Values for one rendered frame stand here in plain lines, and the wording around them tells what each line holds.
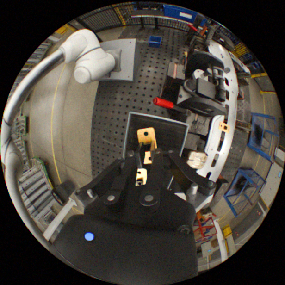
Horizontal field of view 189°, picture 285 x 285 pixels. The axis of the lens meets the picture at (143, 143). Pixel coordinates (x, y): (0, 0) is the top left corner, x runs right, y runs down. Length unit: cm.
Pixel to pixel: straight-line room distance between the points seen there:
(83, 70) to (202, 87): 44
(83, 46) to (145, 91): 53
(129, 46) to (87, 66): 28
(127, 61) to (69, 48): 38
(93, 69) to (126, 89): 35
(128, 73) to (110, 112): 32
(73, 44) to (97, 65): 20
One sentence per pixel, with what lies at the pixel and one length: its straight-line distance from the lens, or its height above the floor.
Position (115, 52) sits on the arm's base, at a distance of 65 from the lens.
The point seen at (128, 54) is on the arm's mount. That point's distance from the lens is 65.
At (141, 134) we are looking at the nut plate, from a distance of 22.
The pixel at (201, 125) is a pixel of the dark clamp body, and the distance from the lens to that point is 35.
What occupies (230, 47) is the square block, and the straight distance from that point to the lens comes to 96.
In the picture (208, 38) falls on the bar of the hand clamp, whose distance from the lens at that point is 60.
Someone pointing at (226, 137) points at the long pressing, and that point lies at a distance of 54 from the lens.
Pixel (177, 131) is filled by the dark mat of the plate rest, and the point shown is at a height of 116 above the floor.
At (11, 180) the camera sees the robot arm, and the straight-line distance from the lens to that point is 31.
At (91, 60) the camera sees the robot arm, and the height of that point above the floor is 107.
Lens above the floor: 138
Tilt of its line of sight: 74 degrees down
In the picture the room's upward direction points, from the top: 159 degrees counter-clockwise
